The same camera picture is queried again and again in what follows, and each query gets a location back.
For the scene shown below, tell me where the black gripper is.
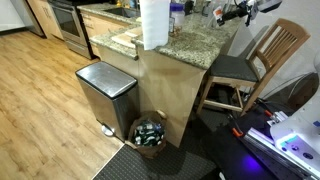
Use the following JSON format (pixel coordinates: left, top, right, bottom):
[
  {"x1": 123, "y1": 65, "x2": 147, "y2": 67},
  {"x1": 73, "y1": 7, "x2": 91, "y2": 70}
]
[{"x1": 222, "y1": 0, "x2": 257, "y2": 26}]

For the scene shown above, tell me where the white bottle with orange label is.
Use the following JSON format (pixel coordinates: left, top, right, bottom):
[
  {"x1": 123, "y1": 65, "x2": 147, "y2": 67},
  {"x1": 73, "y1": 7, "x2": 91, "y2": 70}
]
[{"x1": 213, "y1": 6, "x2": 224, "y2": 26}]

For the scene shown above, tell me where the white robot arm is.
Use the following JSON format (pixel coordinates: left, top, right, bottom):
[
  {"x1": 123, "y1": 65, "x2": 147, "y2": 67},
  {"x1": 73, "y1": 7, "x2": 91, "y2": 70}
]
[{"x1": 247, "y1": 85, "x2": 320, "y2": 180}]

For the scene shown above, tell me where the clear plastic bottle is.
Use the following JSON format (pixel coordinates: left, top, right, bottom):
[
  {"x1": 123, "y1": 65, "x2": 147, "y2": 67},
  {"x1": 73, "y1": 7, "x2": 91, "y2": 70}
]
[{"x1": 206, "y1": 0, "x2": 216, "y2": 28}]

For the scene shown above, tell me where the clear jar with purple lid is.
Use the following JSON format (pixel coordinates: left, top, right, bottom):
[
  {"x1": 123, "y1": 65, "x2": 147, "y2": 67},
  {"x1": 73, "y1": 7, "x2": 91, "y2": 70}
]
[{"x1": 170, "y1": 3, "x2": 185, "y2": 26}]

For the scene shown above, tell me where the wooden chair with grey cushion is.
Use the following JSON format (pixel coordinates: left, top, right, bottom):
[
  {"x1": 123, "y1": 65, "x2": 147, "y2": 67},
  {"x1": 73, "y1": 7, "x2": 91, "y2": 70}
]
[{"x1": 196, "y1": 18, "x2": 310, "y2": 115}]

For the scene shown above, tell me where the white paper towel roll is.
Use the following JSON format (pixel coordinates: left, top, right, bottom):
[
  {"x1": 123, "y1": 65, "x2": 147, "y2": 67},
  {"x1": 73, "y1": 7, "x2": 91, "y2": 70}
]
[{"x1": 140, "y1": 0, "x2": 170, "y2": 50}]

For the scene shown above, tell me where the kitchen sink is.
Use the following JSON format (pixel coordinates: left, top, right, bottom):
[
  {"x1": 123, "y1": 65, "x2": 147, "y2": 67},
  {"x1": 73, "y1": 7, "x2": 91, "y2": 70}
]
[{"x1": 107, "y1": 7, "x2": 140, "y2": 18}]

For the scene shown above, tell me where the wooden cutting board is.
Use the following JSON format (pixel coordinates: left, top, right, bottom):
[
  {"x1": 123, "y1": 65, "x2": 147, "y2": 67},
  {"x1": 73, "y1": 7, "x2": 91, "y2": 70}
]
[{"x1": 112, "y1": 27, "x2": 142, "y2": 48}]

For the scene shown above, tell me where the stainless steel trash can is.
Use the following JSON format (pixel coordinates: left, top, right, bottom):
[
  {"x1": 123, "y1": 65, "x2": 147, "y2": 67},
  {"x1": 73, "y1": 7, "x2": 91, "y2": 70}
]
[{"x1": 75, "y1": 61, "x2": 140, "y2": 141}]

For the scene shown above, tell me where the brown paper bag of recyclables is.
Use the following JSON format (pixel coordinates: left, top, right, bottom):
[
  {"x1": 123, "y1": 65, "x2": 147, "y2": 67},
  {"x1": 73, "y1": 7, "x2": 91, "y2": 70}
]
[{"x1": 125, "y1": 110, "x2": 167, "y2": 159}]

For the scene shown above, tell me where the dark floor mat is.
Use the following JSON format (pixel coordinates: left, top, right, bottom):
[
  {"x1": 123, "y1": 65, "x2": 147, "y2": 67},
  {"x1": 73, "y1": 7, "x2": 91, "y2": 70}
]
[{"x1": 92, "y1": 144, "x2": 215, "y2": 180}]

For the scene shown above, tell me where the stainless steel oven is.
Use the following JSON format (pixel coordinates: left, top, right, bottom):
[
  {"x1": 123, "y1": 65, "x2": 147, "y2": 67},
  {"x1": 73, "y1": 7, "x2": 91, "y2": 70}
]
[{"x1": 48, "y1": 0, "x2": 95, "y2": 59}]

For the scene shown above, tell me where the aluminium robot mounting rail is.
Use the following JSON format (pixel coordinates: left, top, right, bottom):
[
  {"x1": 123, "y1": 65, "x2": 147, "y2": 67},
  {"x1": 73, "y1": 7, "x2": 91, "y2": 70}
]
[{"x1": 244, "y1": 111, "x2": 320, "y2": 180}]

